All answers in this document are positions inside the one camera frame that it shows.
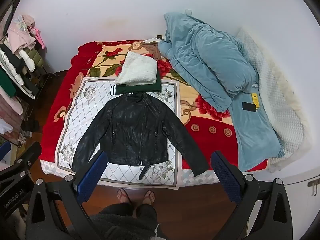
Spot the red floral blanket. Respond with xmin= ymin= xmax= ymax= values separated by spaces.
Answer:
xmin=40 ymin=39 xmax=268 ymax=175

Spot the blue quilt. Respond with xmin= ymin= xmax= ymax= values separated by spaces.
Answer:
xmin=157 ymin=12 xmax=284 ymax=170

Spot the white puffer jacket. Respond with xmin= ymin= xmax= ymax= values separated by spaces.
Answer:
xmin=0 ymin=47 xmax=37 ymax=85

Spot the white waffle blanket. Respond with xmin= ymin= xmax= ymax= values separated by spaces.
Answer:
xmin=235 ymin=27 xmax=313 ymax=173

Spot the green garment with white stripes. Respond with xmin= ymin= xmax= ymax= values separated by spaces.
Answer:
xmin=110 ymin=69 xmax=162 ymax=96

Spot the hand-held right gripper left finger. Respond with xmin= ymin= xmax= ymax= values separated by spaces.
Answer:
xmin=25 ymin=150 xmax=108 ymax=240

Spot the white cabinet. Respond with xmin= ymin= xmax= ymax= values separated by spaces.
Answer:
xmin=250 ymin=152 xmax=320 ymax=240

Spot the pink slipper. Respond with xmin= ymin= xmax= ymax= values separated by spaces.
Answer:
xmin=142 ymin=190 xmax=156 ymax=206
xmin=117 ymin=188 xmax=131 ymax=203

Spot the dark green hanging garment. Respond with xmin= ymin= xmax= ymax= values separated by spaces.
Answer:
xmin=0 ymin=69 xmax=17 ymax=98

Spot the olive puffer jacket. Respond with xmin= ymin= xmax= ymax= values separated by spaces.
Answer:
xmin=29 ymin=48 xmax=46 ymax=68

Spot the white fleece folded garment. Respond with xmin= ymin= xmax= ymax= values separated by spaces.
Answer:
xmin=115 ymin=52 xmax=158 ymax=86

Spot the person's grey fleece clothing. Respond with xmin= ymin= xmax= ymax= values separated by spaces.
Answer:
xmin=85 ymin=202 xmax=161 ymax=240

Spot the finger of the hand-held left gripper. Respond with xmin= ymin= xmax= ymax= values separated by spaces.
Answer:
xmin=0 ymin=142 xmax=12 ymax=163
xmin=0 ymin=141 xmax=42 ymax=193

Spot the black leather jacket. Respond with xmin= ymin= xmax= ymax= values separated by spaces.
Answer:
xmin=71 ymin=92 xmax=210 ymax=180

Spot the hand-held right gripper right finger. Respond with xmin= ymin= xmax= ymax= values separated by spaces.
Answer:
xmin=210 ymin=151 xmax=293 ymax=240

